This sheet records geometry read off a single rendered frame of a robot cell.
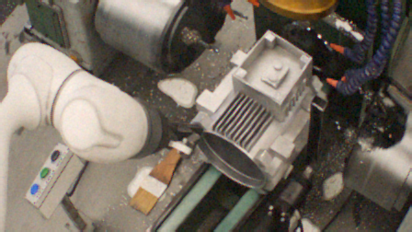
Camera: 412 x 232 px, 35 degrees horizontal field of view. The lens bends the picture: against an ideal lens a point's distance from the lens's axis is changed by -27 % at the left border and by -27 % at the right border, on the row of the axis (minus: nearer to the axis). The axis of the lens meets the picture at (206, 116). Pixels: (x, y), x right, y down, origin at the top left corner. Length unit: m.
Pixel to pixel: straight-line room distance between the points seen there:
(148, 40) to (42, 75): 0.46
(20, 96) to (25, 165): 0.71
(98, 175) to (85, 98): 0.72
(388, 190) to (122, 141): 0.56
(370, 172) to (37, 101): 0.65
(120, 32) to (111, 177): 0.34
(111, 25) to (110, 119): 0.56
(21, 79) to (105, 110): 0.18
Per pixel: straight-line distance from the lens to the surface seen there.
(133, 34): 1.56
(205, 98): 1.48
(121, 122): 1.07
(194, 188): 1.58
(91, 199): 1.73
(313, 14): 1.28
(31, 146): 1.83
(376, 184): 1.41
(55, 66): 1.14
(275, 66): 1.44
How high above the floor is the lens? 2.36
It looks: 61 degrees down
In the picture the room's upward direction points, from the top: 9 degrees counter-clockwise
